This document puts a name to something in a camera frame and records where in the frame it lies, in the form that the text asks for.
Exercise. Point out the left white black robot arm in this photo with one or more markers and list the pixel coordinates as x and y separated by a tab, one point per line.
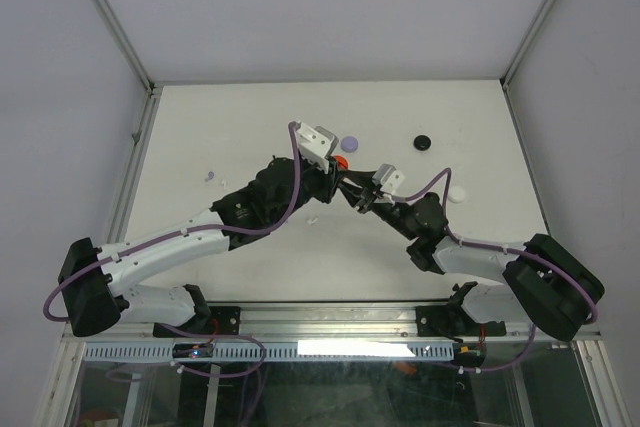
104	286

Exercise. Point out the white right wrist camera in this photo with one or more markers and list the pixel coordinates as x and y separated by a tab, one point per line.
388	179

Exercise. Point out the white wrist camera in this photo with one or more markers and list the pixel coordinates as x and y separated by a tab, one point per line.
315	144
388	179

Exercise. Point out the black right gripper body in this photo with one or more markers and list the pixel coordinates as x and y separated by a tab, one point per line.
391	212

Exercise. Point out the orange earbud charging case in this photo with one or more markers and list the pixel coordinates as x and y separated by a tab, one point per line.
341	162

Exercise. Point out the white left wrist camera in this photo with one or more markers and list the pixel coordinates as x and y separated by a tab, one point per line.
315	144

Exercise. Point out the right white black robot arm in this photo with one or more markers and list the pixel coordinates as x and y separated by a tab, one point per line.
537	281

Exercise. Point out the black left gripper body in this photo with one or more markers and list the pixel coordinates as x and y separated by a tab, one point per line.
316	185

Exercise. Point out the white earbud charging case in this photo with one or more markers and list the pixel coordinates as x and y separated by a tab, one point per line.
456	194

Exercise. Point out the purple earbud charging case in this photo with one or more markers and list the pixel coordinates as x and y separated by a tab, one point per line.
349	144

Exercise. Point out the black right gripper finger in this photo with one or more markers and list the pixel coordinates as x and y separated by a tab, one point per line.
352	194
361	179

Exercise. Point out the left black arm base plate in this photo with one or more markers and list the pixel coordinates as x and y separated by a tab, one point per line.
225	321

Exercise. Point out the black earbud charging case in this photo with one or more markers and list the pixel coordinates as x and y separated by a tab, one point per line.
422	143

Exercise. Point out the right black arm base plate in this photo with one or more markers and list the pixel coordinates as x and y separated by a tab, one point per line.
453	324

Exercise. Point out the aluminium mounting rail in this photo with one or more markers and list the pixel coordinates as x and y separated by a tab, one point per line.
389	321

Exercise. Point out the white slotted cable duct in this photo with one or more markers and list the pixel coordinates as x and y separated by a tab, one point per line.
239	351

